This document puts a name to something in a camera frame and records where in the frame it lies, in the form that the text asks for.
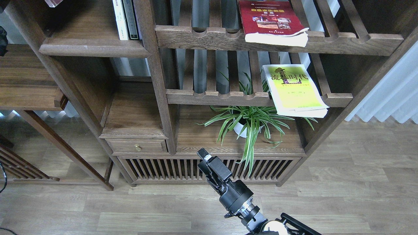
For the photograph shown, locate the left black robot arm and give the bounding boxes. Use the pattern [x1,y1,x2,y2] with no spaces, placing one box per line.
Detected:
[0,0,62,56]

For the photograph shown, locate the green spider plant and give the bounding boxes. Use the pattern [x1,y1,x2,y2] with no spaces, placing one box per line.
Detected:
[195,72,319,177]

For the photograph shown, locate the wooden side table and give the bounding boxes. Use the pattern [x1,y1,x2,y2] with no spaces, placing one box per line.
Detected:
[0,44,114,191]

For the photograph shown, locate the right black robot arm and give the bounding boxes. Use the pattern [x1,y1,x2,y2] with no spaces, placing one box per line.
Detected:
[197,148,319,235]

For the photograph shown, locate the slatted wooden bench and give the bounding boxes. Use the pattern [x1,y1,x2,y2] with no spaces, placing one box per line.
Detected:
[0,138,60,182]

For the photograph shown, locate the red book on top shelf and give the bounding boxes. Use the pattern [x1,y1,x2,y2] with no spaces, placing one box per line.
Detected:
[238,0,309,47]

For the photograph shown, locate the maroon book white characters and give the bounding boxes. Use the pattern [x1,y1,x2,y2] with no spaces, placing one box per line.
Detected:
[46,1,63,8]

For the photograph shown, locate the dark wooden bookshelf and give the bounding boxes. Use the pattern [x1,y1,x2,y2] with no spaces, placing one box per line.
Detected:
[4,0,417,186]

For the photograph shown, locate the white plant pot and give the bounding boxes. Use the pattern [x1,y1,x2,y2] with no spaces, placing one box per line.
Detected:
[234,118,264,138]

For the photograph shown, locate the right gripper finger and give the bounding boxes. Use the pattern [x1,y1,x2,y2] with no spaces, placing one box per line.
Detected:
[198,161,219,193]
[197,148,232,183]

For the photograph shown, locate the yellow green book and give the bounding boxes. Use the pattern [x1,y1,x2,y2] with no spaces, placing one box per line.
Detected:
[262,64,328,118]

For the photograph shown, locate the white curtain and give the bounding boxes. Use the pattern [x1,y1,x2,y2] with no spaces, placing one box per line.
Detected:
[345,42,418,123]

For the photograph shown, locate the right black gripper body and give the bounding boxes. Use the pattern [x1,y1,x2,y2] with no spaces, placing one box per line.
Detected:
[207,175,255,212]

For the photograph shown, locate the white upright book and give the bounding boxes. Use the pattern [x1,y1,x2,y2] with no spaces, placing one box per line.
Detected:
[112,0,130,40]

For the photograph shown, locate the dark green upright book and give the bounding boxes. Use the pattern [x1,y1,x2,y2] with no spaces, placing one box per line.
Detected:
[122,0,141,40]

